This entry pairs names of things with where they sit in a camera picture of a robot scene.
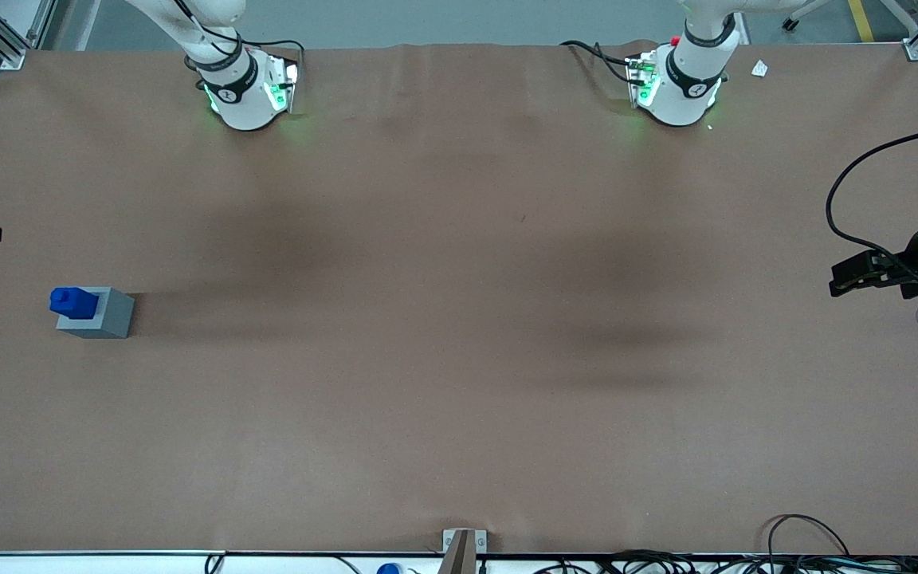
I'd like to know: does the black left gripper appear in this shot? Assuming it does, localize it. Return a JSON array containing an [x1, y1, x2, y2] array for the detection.
[[830, 216, 918, 301]]

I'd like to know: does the blue plastic part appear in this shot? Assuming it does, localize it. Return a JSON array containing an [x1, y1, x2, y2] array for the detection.
[[49, 286, 100, 320]]

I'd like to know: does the gray square base block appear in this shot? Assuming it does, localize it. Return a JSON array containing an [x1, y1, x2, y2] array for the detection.
[[55, 286, 136, 340]]

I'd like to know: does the brown table cover sheet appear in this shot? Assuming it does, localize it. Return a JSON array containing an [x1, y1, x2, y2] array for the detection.
[[0, 40, 918, 557]]

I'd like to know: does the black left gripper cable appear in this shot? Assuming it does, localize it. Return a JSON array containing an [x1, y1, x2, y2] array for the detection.
[[825, 124, 918, 276]]

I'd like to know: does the black left base cable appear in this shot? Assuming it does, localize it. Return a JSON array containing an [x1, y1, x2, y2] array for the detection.
[[559, 39, 645, 86]]

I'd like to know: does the white table edge rail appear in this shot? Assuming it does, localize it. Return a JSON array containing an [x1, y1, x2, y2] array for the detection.
[[0, 549, 918, 574]]

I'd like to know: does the black tangled cable bundle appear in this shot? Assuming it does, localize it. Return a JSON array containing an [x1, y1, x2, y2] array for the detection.
[[535, 548, 918, 574]]

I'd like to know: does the gray metal bracket plate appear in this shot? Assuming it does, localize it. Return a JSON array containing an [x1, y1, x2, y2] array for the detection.
[[441, 528, 488, 554]]

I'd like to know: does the brown upright post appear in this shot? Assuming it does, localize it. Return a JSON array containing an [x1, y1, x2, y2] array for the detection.
[[437, 530, 477, 574]]

